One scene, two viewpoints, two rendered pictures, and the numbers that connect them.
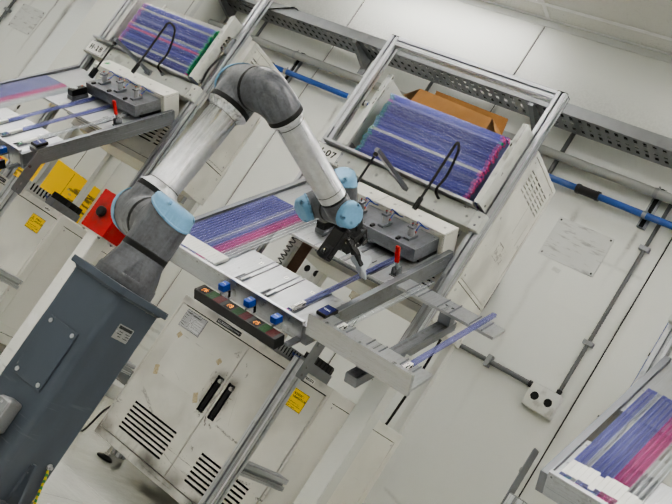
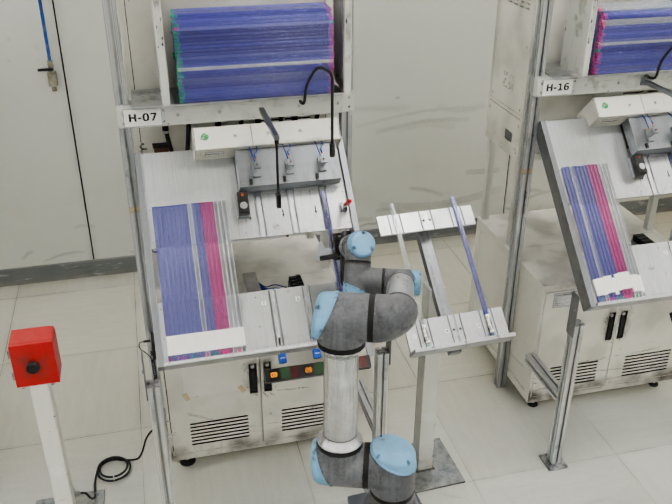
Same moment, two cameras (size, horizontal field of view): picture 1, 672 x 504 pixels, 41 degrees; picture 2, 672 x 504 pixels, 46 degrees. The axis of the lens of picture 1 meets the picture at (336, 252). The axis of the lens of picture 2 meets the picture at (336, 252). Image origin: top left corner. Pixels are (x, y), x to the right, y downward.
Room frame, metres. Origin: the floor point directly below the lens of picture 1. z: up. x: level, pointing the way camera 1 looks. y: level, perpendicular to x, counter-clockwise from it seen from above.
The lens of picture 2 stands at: (1.16, 1.60, 2.15)
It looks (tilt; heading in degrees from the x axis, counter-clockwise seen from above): 28 degrees down; 313
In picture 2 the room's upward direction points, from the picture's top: straight up
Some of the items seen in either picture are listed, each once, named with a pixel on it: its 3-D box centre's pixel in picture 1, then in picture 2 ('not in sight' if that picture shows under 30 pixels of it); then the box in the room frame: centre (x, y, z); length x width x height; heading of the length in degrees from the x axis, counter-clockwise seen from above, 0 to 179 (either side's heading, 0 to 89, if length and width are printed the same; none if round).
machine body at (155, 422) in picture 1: (249, 441); (248, 346); (3.22, -0.11, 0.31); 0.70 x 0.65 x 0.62; 57
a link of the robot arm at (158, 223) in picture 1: (162, 224); (390, 465); (2.10, 0.38, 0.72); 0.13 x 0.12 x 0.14; 37
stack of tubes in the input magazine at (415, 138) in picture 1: (433, 150); (253, 51); (3.09, -0.09, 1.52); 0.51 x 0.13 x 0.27; 57
